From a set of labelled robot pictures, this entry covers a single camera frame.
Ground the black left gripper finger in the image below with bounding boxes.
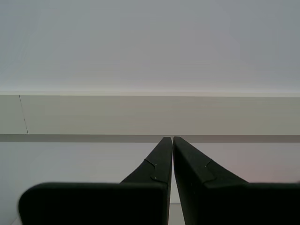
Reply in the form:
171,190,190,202
172,136,300,225
18,136,173,225

